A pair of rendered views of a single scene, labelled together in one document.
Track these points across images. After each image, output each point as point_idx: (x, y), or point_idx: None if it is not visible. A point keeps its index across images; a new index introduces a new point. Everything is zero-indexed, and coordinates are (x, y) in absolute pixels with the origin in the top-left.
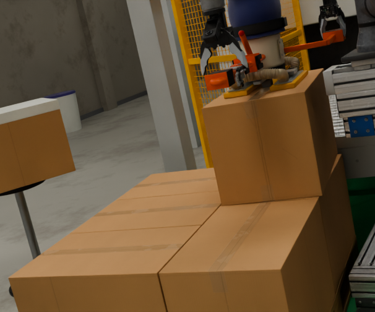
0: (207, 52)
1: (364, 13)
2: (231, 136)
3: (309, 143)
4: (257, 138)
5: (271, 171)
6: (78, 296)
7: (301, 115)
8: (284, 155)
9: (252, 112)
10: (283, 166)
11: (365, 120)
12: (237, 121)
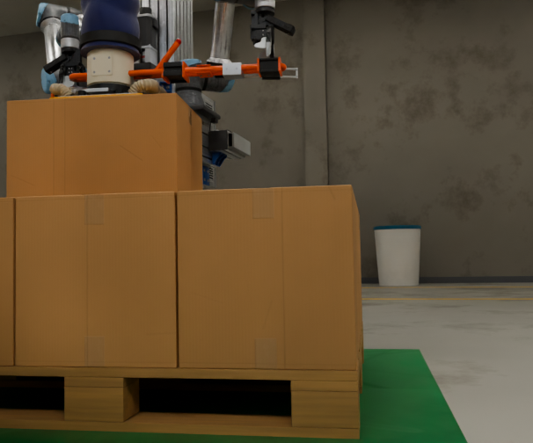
0: (271, 39)
1: (199, 81)
2: (184, 135)
3: (201, 165)
4: (190, 146)
5: (193, 183)
6: (355, 226)
7: (200, 138)
8: (196, 170)
9: (190, 119)
10: (195, 181)
11: None
12: (186, 121)
